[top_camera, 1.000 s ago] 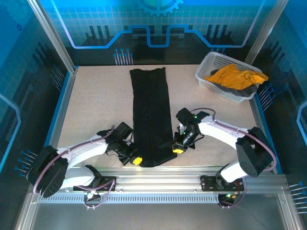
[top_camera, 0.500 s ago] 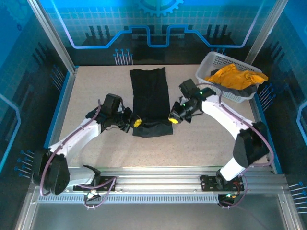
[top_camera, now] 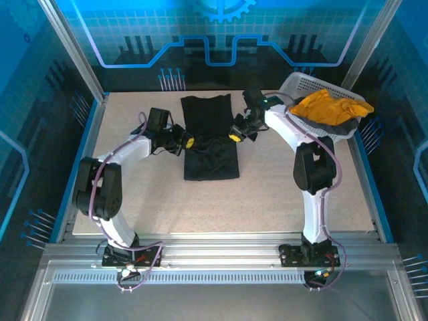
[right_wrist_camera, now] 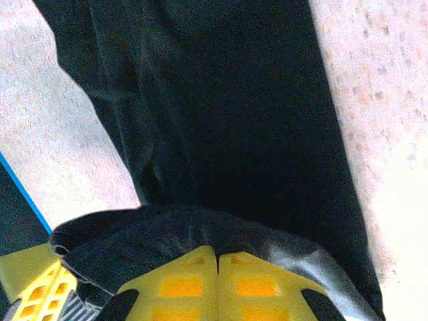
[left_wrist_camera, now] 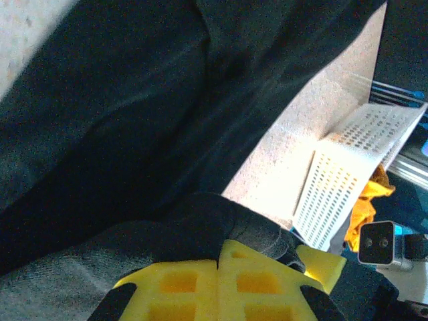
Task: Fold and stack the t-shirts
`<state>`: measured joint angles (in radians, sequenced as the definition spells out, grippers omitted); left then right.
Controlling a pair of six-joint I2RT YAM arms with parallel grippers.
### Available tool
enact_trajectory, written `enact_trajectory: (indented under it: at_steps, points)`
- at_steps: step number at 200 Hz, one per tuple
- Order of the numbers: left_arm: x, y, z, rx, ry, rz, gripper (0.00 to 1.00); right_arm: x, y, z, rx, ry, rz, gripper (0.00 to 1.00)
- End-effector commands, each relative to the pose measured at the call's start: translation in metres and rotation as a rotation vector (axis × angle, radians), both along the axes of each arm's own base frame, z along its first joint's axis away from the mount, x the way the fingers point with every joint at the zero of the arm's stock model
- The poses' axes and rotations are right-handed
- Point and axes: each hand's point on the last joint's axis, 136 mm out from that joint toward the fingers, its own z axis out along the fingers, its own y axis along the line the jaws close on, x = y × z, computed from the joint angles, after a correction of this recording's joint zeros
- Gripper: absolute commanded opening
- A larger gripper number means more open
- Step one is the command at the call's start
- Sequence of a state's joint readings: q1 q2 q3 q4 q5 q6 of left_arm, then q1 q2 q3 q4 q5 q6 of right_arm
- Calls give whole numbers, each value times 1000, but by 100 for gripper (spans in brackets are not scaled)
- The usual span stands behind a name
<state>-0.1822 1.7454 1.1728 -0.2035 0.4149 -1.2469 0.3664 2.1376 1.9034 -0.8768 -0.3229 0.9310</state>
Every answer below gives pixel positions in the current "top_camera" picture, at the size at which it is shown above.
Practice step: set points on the aluminium mounting rail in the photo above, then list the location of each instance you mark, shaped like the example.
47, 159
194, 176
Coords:
217, 250

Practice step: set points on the grey metal shelf panel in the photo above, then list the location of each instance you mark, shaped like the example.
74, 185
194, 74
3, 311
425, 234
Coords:
217, 301

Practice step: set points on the aluminium frame post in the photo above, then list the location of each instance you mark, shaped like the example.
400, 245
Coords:
74, 50
369, 43

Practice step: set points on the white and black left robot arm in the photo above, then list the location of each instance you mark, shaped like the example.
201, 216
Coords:
130, 150

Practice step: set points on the white plastic laundry basket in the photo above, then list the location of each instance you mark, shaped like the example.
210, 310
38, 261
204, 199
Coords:
301, 83

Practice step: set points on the yellow t-shirt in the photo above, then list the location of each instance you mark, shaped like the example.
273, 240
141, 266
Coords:
327, 107

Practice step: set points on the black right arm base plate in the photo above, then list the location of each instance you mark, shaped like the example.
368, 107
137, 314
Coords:
291, 255

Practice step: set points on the black t-shirt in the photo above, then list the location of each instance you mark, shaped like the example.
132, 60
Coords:
207, 113

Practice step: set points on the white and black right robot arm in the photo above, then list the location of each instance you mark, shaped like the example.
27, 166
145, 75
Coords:
279, 128

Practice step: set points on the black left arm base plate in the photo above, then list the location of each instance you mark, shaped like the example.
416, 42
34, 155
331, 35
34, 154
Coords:
150, 257

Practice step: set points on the black connector with green light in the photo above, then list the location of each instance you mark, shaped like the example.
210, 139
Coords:
316, 275

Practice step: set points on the blue edge strip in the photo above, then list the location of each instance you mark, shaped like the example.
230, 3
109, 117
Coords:
86, 133
374, 187

